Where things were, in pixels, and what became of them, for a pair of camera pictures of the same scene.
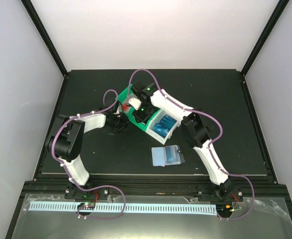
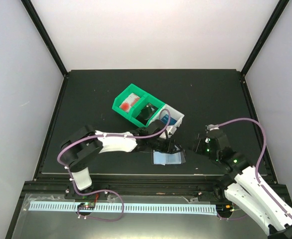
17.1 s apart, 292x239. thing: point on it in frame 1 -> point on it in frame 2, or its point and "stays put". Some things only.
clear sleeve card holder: [166, 156] stays put
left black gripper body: [119, 124] -> [157, 146]
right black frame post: [275, 15] stays put
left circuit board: [89, 205] stays put
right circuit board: [224, 208] stays put
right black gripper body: [145, 112] -> [213, 154]
